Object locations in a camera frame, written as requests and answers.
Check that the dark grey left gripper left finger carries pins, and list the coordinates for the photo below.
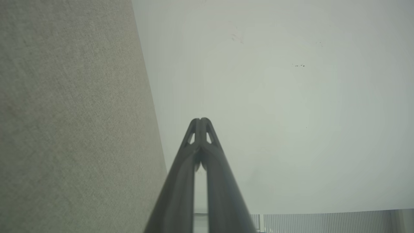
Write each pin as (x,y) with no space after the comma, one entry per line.
(179,187)

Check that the white ribbed panel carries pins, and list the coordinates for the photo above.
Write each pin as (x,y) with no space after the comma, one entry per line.
(323,223)

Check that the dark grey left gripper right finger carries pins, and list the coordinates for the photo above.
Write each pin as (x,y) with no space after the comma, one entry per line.
(223,194)

